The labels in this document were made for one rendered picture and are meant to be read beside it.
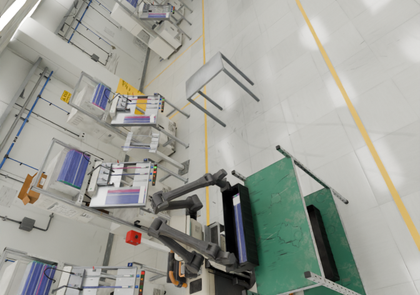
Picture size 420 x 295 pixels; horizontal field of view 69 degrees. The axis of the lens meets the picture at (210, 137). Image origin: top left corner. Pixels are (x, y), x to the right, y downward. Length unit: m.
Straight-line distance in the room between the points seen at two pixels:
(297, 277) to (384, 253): 1.04
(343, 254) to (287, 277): 0.67
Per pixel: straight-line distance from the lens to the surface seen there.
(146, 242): 4.04
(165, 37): 8.05
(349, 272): 2.54
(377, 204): 2.98
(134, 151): 5.47
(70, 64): 6.94
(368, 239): 2.92
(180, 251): 2.07
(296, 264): 2.02
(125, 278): 3.69
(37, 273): 3.70
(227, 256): 1.85
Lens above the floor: 2.64
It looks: 33 degrees down
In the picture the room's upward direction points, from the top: 56 degrees counter-clockwise
